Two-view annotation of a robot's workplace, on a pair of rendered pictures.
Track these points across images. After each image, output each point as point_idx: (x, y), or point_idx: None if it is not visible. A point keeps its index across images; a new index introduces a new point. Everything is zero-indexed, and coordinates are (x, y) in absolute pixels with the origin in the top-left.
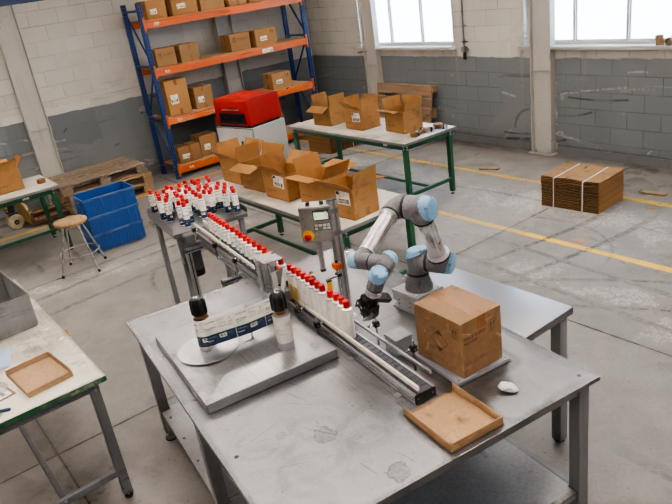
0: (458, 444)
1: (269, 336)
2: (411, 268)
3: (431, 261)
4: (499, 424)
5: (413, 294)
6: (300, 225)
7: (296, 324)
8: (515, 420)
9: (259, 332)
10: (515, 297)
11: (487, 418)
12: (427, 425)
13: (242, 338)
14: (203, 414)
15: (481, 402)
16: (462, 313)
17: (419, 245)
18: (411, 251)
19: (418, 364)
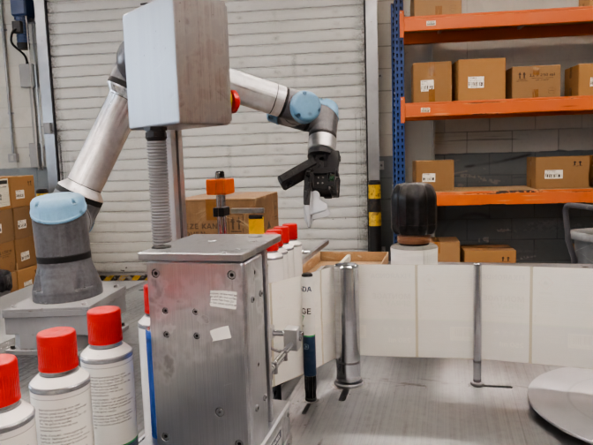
0: (379, 256)
1: (427, 372)
2: (88, 235)
3: (101, 201)
4: (325, 259)
5: (107, 290)
6: (227, 61)
7: (327, 368)
8: (307, 260)
9: (440, 391)
10: (14, 302)
11: (323, 263)
12: (383, 259)
13: (508, 397)
14: None
15: (313, 256)
16: (250, 192)
17: (38, 198)
18: (78, 195)
19: (324, 244)
